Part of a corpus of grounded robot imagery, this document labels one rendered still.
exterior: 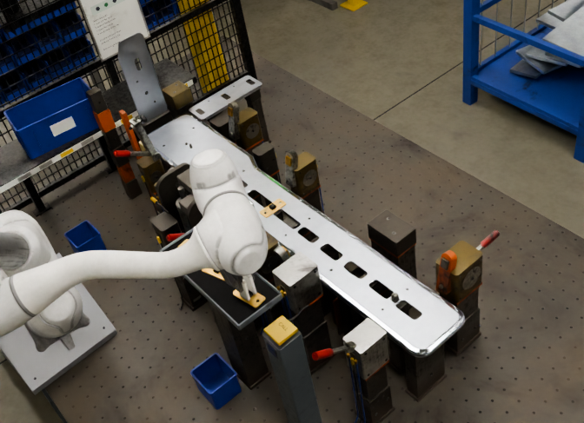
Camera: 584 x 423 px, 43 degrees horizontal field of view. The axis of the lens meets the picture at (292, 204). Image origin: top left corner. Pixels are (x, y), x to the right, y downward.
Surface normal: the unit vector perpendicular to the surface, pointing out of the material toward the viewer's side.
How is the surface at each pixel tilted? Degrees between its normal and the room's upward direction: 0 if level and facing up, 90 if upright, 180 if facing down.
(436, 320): 0
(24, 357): 45
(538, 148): 0
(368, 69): 0
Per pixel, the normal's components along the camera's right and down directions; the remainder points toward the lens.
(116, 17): 0.63, 0.46
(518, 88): -0.15, -0.72
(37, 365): 0.37, -0.21
